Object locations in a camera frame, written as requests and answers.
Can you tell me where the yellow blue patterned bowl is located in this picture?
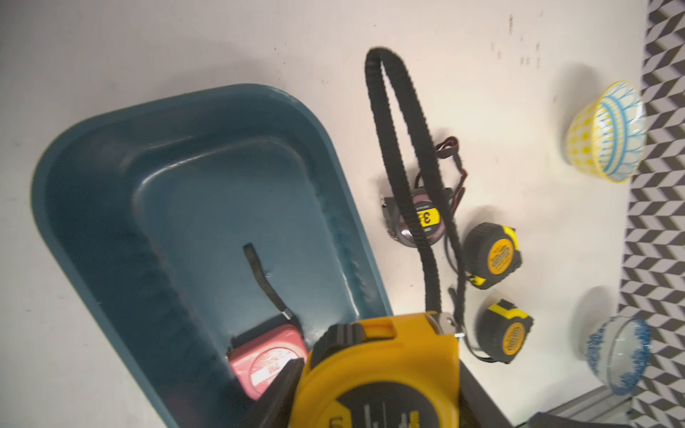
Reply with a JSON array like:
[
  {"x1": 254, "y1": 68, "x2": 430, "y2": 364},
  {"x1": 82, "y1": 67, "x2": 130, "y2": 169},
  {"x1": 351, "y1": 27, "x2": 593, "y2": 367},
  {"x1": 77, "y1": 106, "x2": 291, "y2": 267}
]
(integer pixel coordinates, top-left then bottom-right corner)
[{"x1": 564, "y1": 81, "x2": 648, "y2": 184}]

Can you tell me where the black yellow standard tape measure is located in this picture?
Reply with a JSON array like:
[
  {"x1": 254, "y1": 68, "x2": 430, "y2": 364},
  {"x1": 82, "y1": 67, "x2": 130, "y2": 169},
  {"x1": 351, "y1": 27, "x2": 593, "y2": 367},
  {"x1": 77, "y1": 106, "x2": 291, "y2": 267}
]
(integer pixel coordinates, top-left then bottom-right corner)
[{"x1": 461, "y1": 222, "x2": 523, "y2": 290}]

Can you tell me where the small yellow black tape measure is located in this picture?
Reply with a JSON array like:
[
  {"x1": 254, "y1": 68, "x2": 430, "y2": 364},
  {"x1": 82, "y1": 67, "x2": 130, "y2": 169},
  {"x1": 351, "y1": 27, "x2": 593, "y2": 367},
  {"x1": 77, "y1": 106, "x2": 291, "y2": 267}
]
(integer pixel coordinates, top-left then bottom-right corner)
[{"x1": 460, "y1": 299, "x2": 534, "y2": 365}]

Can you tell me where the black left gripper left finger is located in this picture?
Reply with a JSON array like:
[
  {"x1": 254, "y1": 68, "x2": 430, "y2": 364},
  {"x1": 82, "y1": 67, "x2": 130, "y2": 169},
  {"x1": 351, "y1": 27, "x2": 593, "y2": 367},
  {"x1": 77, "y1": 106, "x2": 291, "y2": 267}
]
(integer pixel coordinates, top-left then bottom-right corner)
[{"x1": 237, "y1": 358, "x2": 305, "y2": 428}]

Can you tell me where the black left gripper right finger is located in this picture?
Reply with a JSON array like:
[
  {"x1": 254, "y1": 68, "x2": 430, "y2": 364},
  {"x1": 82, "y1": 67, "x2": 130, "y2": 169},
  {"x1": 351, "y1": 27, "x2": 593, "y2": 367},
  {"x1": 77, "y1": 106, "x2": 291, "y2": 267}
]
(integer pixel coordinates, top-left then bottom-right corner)
[{"x1": 458, "y1": 362, "x2": 513, "y2": 428}]

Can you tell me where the pink tape measure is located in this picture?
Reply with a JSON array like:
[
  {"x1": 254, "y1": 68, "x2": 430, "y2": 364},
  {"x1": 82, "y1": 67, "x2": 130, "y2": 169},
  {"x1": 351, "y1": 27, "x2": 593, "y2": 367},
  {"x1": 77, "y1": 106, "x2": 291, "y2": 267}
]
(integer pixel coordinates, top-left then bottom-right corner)
[{"x1": 226, "y1": 244, "x2": 308, "y2": 401}]

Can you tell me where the yellow deli tape measure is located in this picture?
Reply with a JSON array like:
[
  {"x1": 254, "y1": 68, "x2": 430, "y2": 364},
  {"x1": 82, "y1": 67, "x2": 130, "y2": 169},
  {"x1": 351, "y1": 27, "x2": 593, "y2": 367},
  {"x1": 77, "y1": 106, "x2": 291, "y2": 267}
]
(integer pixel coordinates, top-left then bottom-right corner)
[{"x1": 289, "y1": 47, "x2": 467, "y2": 427}]

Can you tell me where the teal plastic storage box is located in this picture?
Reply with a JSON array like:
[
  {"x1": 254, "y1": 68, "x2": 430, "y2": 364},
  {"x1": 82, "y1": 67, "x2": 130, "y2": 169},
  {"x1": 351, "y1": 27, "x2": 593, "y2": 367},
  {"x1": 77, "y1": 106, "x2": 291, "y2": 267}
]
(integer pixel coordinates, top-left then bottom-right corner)
[{"x1": 32, "y1": 84, "x2": 392, "y2": 427}]

